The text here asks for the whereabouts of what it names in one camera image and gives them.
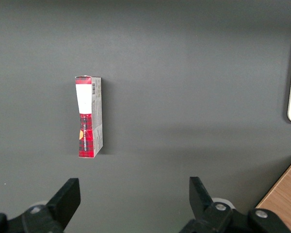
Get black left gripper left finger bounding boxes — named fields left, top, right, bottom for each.
left=0, top=178, right=81, bottom=233

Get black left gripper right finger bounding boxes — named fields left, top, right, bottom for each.
left=178, top=176, right=291, bottom=233

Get wooden drawer cabinet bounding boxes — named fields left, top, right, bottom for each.
left=256, top=153, right=291, bottom=233

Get red plaid biscuit box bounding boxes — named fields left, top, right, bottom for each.
left=75, top=75, right=104, bottom=159

